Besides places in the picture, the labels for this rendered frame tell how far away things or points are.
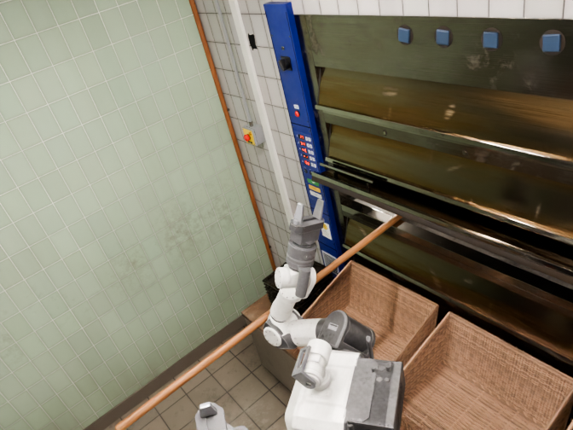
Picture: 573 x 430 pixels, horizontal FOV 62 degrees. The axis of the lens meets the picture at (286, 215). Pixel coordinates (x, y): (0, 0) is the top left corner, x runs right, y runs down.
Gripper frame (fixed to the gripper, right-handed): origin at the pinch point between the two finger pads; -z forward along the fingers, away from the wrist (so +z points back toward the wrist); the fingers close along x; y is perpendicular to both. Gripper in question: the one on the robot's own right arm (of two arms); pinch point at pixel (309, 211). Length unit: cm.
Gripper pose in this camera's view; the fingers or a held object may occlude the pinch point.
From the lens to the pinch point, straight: 141.2
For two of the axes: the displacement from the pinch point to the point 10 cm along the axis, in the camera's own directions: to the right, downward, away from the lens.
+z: -1.6, 9.0, 4.0
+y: -6.6, -4.0, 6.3
